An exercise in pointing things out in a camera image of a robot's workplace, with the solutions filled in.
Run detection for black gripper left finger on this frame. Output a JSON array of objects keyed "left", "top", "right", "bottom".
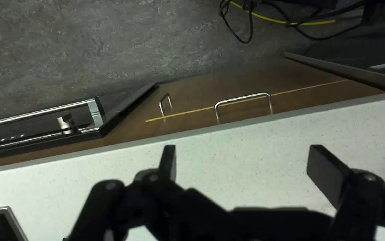
[{"left": 64, "top": 143, "right": 229, "bottom": 241}]

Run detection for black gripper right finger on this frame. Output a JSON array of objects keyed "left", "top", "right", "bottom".
[{"left": 306, "top": 143, "right": 385, "bottom": 241}]

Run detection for wooden drawer front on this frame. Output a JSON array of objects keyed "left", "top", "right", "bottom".
[{"left": 0, "top": 55, "right": 385, "bottom": 173}]

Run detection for black dishwasher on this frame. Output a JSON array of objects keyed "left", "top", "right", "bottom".
[{"left": 283, "top": 21, "right": 385, "bottom": 92}]

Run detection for black glass cooktop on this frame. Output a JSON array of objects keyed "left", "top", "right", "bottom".
[{"left": 0, "top": 205, "right": 29, "bottom": 241}]

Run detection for narrow silver cabinet handle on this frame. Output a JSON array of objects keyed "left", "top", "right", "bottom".
[{"left": 157, "top": 92, "right": 175, "bottom": 119}]

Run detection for wide silver drawer handle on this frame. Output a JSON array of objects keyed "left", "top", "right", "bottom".
[{"left": 212, "top": 91, "right": 275, "bottom": 126}]

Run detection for yellow floor cable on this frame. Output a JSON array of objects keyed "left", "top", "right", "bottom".
[{"left": 227, "top": 0, "right": 338, "bottom": 27}]

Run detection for black floor cables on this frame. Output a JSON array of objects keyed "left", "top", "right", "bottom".
[{"left": 217, "top": 0, "right": 385, "bottom": 46}]

